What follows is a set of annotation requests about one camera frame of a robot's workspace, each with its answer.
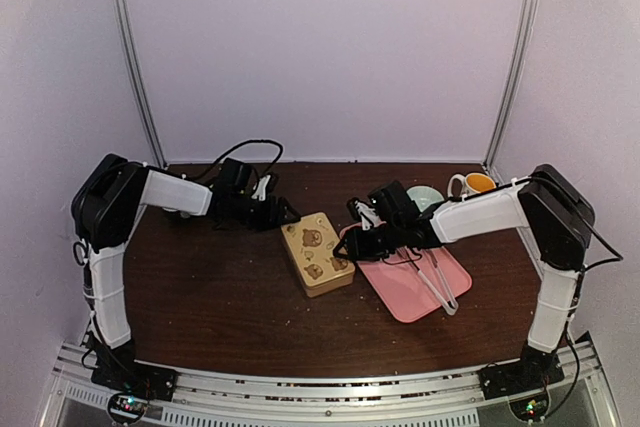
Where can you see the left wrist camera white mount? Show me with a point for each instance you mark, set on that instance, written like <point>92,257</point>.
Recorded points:
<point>264,187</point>

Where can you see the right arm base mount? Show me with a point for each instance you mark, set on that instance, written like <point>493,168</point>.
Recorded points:
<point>533,370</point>

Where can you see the small white bowl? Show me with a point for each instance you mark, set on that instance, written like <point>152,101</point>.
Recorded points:
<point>173,213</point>

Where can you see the floral white mug yellow inside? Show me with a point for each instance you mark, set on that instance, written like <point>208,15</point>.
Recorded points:
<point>469,184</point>

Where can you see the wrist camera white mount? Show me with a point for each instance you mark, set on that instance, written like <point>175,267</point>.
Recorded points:
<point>264,187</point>
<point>364,214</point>

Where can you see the rectangular tin box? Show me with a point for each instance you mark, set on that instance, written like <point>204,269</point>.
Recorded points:
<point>320,272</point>

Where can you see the clear plastic tongs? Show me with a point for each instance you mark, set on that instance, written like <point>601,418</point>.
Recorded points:
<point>429,272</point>

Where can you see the light blue striped bowl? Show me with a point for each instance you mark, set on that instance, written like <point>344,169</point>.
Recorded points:
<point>424,196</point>

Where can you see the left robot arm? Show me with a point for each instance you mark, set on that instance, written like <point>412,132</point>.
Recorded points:
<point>106,208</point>

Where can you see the aluminium frame rail right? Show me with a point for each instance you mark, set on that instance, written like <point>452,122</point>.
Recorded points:
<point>522,40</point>

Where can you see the pink plastic tray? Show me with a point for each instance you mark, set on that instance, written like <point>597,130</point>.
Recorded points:
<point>402,292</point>

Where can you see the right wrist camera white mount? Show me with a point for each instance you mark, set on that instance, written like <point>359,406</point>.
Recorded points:
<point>364,214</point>

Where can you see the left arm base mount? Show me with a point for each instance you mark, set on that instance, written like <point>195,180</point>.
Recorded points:
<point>118,370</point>

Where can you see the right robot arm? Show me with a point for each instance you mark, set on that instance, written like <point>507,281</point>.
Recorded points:
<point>554,218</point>

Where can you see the aluminium frame post left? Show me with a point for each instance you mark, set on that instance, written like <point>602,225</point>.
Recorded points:
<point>134,71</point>

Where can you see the bear print tin lid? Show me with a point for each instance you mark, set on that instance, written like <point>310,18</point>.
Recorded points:
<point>313,231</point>

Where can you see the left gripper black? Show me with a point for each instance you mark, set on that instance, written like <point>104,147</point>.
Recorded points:
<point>274,220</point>

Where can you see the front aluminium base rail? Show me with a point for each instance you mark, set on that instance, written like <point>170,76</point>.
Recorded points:
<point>441,398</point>

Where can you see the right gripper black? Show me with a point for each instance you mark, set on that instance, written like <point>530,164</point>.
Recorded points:
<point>356,250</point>

